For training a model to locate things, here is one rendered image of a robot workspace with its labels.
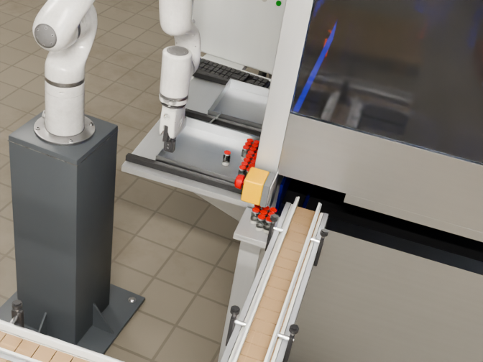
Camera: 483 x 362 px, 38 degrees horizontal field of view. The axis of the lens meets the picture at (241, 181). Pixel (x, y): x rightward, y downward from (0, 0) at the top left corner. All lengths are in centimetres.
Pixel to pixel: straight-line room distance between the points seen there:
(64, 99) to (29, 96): 204
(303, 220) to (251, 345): 49
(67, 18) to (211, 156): 60
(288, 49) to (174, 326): 143
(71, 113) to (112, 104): 196
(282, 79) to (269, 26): 107
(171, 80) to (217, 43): 100
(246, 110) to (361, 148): 73
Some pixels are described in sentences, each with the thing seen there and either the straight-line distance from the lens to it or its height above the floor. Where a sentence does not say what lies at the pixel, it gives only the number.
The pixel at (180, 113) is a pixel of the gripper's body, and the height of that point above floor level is 105.
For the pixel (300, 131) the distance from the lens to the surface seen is 187.
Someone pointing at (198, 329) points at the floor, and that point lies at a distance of 286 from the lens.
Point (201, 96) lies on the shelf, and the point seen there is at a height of 88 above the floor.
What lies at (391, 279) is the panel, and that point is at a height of 77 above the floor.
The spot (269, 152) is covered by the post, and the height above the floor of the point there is 108.
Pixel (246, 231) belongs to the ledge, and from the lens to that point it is 194.
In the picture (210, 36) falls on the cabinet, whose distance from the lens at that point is 299.
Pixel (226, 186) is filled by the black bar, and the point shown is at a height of 89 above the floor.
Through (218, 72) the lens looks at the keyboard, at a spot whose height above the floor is 83.
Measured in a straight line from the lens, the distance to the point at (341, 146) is 186.
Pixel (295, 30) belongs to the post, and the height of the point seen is 144.
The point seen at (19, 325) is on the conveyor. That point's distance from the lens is 159.
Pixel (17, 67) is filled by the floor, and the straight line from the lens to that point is 455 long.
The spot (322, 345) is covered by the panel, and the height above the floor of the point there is 43.
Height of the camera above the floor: 211
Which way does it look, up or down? 35 degrees down
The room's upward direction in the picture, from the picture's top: 10 degrees clockwise
